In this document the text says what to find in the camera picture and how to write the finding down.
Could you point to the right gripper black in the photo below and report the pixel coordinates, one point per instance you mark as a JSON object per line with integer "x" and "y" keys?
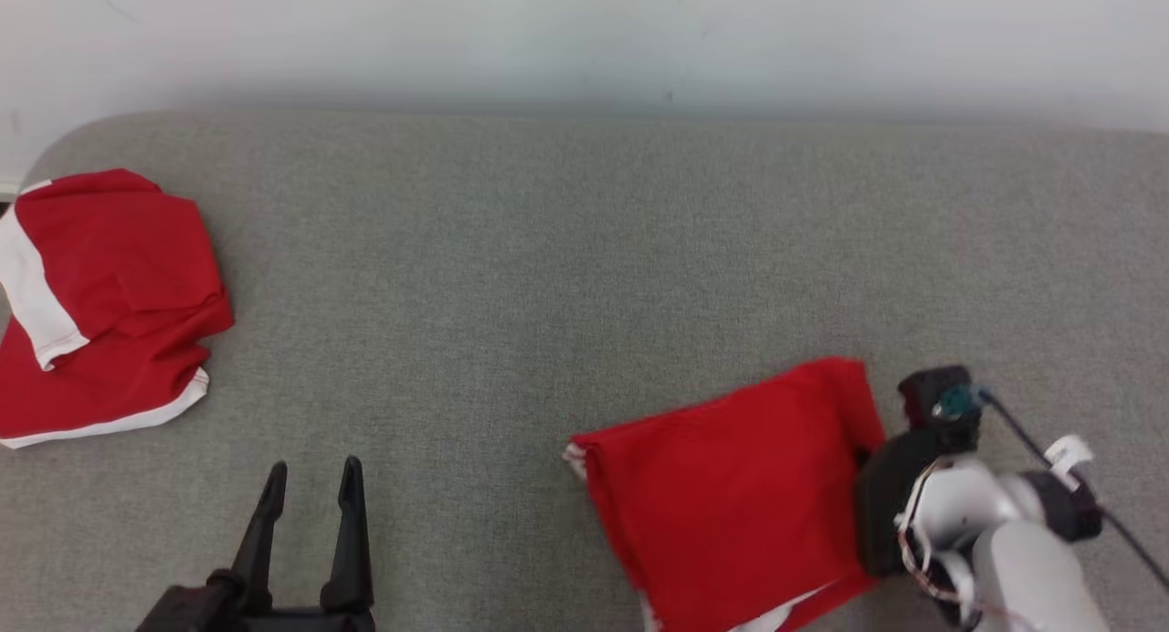
{"x": 886, "y": 504}

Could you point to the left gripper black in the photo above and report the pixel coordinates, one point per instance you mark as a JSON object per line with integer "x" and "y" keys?
{"x": 228, "y": 618}

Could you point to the red basketball jersey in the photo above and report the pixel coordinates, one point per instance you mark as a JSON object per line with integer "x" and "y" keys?
{"x": 731, "y": 495}

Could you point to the red basketball shorts white trim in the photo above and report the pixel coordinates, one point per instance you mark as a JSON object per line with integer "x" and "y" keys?
{"x": 119, "y": 248}

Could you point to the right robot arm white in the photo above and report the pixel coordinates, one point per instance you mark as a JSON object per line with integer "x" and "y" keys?
{"x": 1014, "y": 559}

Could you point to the grey fabric sofa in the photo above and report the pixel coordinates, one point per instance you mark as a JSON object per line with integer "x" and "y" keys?
{"x": 511, "y": 276}

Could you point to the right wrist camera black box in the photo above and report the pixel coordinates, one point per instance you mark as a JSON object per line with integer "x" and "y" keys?
{"x": 936, "y": 399}

